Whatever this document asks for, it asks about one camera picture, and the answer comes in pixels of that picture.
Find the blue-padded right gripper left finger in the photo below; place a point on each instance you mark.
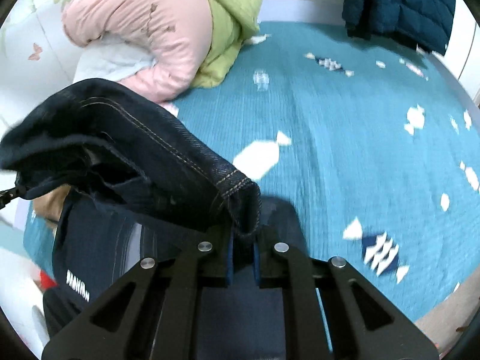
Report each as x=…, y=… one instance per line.
x=151, y=311

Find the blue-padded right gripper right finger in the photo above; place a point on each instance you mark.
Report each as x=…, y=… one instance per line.
x=330, y=311

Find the dark denim shirt jacket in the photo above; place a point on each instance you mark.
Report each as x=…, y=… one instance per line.
x=142, y=186

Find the red object beside bed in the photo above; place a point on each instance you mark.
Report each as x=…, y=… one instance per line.
x=46, y=282

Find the folded khaki trousers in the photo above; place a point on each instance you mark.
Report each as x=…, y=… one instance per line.
x=50, y=205

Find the teal patterned bed cover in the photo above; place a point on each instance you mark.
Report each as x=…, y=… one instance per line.
x=376, y=150

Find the white pillow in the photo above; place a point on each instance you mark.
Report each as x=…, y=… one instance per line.
x=112, y=58

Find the pink quilt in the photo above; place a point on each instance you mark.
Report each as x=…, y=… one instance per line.
x=177, y=32

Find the navy and yellow puffer jacket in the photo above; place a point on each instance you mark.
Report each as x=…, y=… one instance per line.
x=426, y=24

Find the lime green quilt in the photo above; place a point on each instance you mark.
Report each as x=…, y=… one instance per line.
x=233, y=22

